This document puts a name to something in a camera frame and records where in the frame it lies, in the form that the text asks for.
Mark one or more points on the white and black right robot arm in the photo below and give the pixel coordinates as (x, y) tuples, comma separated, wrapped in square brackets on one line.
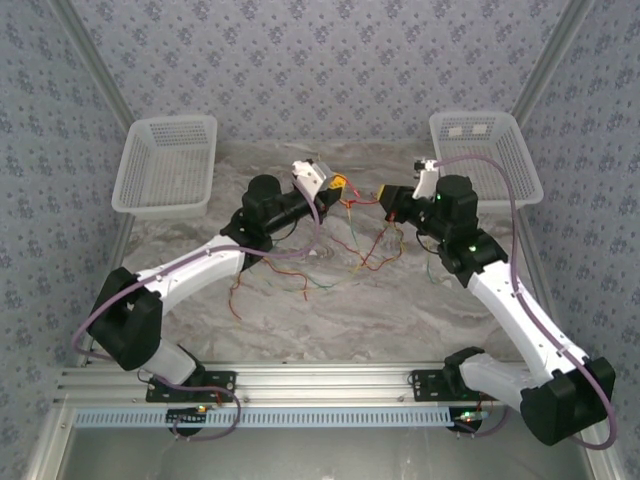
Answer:
[(510, 310)]

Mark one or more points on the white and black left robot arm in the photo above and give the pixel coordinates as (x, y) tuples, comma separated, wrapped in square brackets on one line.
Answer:
[(200, 265)]

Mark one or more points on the white perforated basket with stickers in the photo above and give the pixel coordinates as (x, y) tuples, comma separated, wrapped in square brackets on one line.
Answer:
[(500, 150)]

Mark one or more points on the white sticker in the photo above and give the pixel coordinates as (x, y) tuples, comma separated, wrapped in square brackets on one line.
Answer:
[(478, 130), (455, 132)]

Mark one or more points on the white perforated plastic basket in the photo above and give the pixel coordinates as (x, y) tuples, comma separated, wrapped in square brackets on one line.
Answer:
[(165, 160)]

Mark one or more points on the small black controller board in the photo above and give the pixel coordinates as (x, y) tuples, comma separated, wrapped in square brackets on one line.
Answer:
[(187, 419), (467, 421)]

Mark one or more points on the grey metal bottom panel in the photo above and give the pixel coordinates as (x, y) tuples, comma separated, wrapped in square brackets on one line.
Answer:
[(325, 455)]

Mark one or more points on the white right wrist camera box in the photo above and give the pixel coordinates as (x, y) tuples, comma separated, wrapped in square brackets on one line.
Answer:
[(427, 180)]

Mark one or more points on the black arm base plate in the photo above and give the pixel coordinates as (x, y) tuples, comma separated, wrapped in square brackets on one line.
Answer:
[(225, 381), (425, 385)]

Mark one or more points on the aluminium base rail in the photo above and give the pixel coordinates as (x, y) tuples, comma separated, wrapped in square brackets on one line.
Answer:
[(325, 382)]

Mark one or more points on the aluminium frame post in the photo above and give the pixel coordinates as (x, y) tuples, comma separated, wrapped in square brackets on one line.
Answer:
[(550, 55), (90, 55)]

